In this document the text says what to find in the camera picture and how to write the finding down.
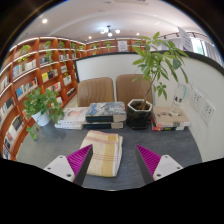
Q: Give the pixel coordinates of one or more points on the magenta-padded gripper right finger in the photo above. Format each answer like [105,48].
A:
[149,159]

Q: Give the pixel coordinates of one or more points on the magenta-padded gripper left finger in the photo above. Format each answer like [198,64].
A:
[79,159]

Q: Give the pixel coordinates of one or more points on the cream yellow-striped towel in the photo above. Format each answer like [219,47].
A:
[103,153]

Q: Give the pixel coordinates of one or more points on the thin white book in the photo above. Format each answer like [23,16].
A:
[68,126]

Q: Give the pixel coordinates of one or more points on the red-spined book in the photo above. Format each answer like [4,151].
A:
[165,128]

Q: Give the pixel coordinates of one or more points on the dark blue-lettered book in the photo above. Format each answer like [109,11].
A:
[103,125]

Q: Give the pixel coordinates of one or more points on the tall plant in black pot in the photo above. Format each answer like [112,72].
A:
[139,116]

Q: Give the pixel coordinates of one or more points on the white portrait cover book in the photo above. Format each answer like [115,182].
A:
[75,115]

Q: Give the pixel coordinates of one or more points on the beige flat book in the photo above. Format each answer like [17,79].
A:
[170,117]

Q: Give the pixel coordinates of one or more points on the grey photo cover book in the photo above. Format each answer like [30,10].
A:
[106,110]

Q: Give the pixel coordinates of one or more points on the leafy plant in white pot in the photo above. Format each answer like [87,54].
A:
[41,105]

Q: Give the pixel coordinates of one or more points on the clear acrylic sign stand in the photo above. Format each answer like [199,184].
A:
[178,99]

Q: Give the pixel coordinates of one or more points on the orange wooden bookshelf unit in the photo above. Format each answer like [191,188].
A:
[23,76]

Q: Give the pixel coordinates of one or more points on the white curtain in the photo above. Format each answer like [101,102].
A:
[208,50]

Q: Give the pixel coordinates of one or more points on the hanging white sign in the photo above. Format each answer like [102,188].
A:
[185,38]

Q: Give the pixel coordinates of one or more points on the black multi-bulb ceiling lamp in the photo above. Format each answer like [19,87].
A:
[109,31]

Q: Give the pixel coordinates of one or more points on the recessed ceiling lights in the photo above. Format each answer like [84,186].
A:
[44,20]

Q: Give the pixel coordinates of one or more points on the white wall outlet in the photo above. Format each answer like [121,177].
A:
[208,112]
[196,100]

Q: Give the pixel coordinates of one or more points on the black track light rail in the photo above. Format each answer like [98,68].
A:
[170,34]

